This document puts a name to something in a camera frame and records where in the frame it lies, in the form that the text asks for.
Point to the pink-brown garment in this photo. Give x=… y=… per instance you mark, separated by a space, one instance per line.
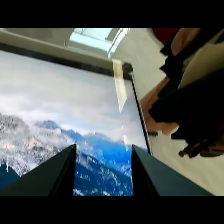
x=186 y=38

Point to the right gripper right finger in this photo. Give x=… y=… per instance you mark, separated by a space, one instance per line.
x=156 y=180

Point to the red garment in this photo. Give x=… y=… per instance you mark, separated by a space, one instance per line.
x=165 y=33

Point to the orange garment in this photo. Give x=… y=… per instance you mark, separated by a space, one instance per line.
x=151 y=100

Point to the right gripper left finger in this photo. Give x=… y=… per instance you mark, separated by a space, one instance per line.
x=53 y=176

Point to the silver frame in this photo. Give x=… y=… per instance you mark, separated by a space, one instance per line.
x=50 y=47

